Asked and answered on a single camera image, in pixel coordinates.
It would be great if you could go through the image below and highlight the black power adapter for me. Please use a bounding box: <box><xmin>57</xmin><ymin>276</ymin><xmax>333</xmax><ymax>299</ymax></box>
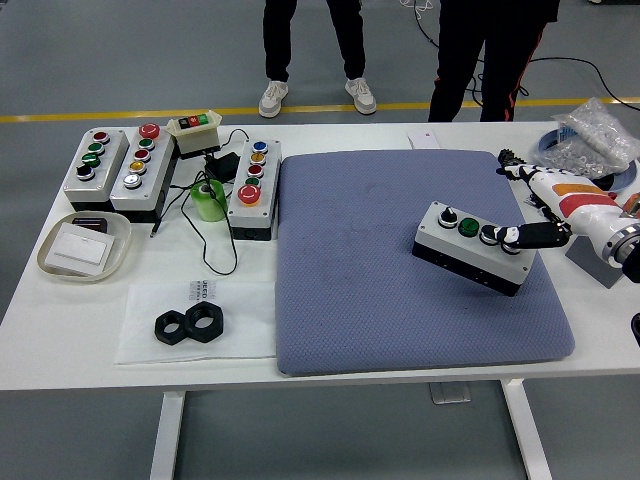
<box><xmin>204</xmin><ymin>151</ymin><xmax>240</xmax><ymax>181</ymax></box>

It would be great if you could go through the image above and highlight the person in white sneakers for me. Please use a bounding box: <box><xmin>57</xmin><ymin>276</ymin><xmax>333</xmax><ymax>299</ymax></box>
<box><xmin>258</xmin><ymin>0</ymin><xmax>377</xmax><ymax>119</ymax></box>

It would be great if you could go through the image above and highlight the grey four-button control box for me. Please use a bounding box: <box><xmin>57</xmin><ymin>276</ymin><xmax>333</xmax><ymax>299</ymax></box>
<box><xmin>412</xmin><ymin>201</ymin><xmax>535</xmax><ymax>297</ymax></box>

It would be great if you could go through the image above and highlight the grey bracket under table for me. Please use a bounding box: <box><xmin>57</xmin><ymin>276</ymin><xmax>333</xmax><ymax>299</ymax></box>
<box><xmin>429</xmin><ymin>382</ymin><xmax>472</xmax><ymax>405</ymax></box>

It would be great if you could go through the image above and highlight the grey box with black selector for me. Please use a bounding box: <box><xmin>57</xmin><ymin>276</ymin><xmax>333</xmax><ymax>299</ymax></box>
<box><xmin>63</xmin><ymin>127</ymin><xmax>130</xmax><ymax>212</ymax></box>

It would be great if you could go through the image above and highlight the person in red-striped trousers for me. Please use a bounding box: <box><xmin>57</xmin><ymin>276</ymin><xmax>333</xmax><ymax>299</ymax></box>
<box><xmin>427</xmin><ymin>0</ymin><xmax>560</xmax><ymax>123</ymax></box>

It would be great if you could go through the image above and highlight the black hex nut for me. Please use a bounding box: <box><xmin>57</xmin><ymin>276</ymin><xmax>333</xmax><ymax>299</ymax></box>
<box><xmin>183</xmin><ymin>301</ymin><xmax>227</xmax><ymax>344</ymax></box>
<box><xmin>153</xmin><ymin>309</ymin><xmax>194</xmax><ymax>346</ymax></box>

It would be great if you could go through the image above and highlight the white card with red mark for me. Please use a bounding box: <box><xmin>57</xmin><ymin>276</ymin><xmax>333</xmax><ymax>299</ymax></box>
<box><xmin>407</xmin><ymin>130</ymin><xmax>441</xmax><ymax>150</ymax></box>

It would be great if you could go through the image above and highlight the white table leg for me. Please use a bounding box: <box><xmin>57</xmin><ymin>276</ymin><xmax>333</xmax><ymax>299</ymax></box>
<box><xmin>149</xmin><ymin>392</ymin><xmax>187</xmax><ymax>480</ymax></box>
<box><xmin>501</xmin><ymin>379</ymin><xmax>554</xmax><ymax>480</ymax></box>

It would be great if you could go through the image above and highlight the white wall switch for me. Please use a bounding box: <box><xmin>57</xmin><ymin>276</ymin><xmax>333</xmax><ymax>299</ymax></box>
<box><xmin>47</xmin><ymin>222</ymin><xmax>116</xmax><ymax>276</ymax></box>

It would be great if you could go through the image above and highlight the grey five-button box, silver button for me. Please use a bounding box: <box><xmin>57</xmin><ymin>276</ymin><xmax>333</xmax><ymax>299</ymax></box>
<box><xmin>108</xmin><ymin>122</ymin><xmax>176</xmax><ymax>224</ymax></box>

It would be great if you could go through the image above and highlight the white shallow tray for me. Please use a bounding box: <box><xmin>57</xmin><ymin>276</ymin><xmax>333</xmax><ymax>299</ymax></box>
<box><xmin>36</xmin><ymin>211</ymin><xmax>133</xmax><ymax>284</ymax></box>

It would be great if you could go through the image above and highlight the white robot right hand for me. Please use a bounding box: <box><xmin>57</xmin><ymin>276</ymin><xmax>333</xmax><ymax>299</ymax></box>
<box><xmin>492</xmin><ymin>160</ymin><xmax>627</xmax><ymax>257</ymax></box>

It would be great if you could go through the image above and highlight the grey five-button box, blue button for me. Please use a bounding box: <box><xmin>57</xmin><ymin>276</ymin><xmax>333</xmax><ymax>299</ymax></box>
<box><xmin>227</xmin><ymin>138</ymin><xmax>283</xmax><ymax>242</ymax></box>

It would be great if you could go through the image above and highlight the green tape roll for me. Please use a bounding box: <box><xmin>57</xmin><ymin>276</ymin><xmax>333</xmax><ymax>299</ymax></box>
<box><xmin>190</xmin><ymin>179</ymin><xmax>229</xmax><ymax>223</ymax></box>

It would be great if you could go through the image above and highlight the small dark brown box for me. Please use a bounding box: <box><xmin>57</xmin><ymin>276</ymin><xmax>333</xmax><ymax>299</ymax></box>
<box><xmin>71</xmin><ymin>215</ymin><xmax>109</xmax><ymax>234</ymax></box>

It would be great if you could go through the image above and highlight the clear bag of metal parts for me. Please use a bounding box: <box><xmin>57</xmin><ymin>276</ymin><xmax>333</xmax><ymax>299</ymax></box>
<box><xmin>532</xmin><ymin>138</ymin><xmax>629</xmax><ymax>182</ymax></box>
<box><xmin>552</xmin><ymin>97</ymin><xmax>640</xmax><ymax>169</ymax></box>

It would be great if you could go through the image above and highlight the cream three-button switch box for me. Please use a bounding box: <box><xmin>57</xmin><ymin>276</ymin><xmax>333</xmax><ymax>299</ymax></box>
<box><xmin>165</xmin><ymin>112</ymin><xmax>223</xmax><ymax>160</ymax></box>

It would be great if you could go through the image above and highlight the grey wedge block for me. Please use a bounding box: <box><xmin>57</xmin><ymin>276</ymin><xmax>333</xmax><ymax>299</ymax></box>
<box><xmin>564</xmin><ymin>233</ymin><xmax>627</xmax><ymax>290</ymax></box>

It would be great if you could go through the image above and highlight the black floor cable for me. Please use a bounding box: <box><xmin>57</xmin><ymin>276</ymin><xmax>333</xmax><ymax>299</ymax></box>
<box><xmin>412</xmin><ymin>9</ymin><xmax>640</xmax><ymax>112</ymax></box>

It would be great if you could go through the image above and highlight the white floor cable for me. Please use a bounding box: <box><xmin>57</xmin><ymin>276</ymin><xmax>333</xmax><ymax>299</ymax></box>
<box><xmin>399</xmin><ymin>0</ymin><xmax>436</xmax><ymax>22</ymax></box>

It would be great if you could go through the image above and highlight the blue-grey quilted mat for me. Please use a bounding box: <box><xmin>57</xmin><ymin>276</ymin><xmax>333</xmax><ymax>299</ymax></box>
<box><xmin>273</xmin><ymin>149</ymin><xmax>576</xmax><ymax>377</ymax></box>

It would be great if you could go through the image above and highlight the black adapter cable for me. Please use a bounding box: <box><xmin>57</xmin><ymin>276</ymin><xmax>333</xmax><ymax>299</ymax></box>
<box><xmin>149</xmin><ymin>128</ymin><xmax>251</xmax><ymax>276</ymax></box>

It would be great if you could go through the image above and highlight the white printed paper sheet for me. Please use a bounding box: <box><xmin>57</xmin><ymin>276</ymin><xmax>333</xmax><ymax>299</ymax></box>
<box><xmin>113</xmin><ymin>280</ymin><xmax>278</xmax><ymax>365</ymax></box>

